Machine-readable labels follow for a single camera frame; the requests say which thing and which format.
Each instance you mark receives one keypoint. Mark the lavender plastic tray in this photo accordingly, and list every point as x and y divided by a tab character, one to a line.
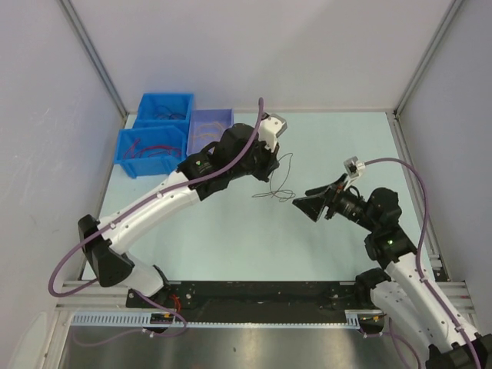
207	126

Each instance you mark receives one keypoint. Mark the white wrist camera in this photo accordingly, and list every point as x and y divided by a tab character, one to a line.
355	169
272	126

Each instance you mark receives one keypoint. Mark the grey slotted cable duct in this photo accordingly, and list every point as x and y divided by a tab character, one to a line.
159	320

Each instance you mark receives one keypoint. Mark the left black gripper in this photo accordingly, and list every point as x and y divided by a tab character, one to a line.
270	161

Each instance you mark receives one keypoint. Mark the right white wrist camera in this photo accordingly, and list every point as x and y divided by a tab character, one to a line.
355	169

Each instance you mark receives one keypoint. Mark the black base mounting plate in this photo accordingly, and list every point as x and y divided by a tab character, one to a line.
265	302

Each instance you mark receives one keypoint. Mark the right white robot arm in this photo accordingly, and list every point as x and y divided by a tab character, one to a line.
405	293

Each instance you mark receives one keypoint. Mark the front blue plastic bin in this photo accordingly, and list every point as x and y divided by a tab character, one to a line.
150	151

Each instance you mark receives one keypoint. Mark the blue plastic bin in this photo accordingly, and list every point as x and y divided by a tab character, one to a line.
150	151
164	107

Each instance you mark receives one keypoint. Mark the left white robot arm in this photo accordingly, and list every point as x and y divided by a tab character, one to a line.
241	150

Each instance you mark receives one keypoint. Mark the rear blue plastic bin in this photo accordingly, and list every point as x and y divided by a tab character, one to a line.
164	107

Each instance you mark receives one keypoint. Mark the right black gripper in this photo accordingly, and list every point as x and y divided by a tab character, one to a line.
317	198

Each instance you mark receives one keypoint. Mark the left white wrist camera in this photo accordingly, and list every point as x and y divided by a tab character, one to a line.
272	126

